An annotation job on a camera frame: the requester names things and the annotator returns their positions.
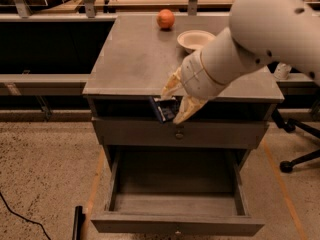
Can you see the grey wooden drawer cabinet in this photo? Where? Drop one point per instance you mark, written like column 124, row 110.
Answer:
column 138, row 58

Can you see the closed grey middle drawer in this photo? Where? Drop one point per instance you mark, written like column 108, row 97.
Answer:
column 204, row 134

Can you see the black bar on floor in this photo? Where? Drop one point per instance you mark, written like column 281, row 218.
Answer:
column 78, row 221

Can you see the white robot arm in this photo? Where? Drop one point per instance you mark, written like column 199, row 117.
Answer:
column 259, row 32

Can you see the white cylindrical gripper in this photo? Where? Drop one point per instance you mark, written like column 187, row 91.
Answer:
column 196, row 74

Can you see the open grey bottom drawer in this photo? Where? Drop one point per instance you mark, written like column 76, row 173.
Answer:
column 176, row 191

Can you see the orange fruit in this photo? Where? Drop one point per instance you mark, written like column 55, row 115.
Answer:
column 165, row 19

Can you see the white paper bowl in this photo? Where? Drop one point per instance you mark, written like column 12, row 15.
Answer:
column 193, row 40

